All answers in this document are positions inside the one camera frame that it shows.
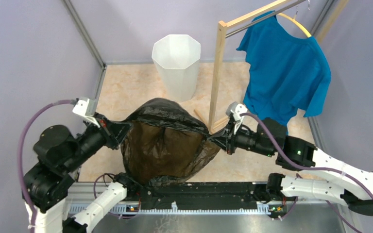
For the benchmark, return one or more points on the aluminium corner frame post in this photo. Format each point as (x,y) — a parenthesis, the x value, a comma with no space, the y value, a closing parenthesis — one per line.
(76,19)

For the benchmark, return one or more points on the white trash bin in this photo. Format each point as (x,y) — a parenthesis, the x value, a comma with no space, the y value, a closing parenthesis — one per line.
(177,60)

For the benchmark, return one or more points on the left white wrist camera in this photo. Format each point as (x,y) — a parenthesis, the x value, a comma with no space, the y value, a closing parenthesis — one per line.
(85,108)

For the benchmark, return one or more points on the blue t-shirt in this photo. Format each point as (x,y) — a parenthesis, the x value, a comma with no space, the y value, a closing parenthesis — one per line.
(286,73)

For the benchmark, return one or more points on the yellow clothes hanger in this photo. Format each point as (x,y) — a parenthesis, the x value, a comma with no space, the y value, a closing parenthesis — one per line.
(296,23)

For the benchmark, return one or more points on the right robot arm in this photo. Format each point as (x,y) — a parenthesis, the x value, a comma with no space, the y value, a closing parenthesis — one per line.
(336,181)

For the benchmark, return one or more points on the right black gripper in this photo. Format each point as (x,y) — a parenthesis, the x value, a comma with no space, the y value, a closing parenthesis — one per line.
(227,140)

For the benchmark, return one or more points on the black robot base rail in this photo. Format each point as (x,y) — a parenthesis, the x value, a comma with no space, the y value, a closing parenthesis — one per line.
(207,198)

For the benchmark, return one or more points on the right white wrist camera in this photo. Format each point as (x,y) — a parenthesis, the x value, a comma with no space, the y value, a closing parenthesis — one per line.
(234,112)

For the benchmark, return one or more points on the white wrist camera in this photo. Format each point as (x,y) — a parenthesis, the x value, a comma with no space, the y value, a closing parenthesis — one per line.
(85,108)
(234,112)

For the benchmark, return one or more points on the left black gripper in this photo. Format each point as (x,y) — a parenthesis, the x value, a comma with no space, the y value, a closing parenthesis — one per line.
(114,131)

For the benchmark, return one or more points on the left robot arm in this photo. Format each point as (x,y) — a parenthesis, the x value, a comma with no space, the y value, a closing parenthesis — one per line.
(46,184)

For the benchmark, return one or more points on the wooden clothes rack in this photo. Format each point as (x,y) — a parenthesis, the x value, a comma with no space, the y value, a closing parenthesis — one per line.
(323,24)

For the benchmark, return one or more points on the black trash bag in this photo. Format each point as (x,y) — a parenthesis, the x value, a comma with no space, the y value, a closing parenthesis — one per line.
(166,144)

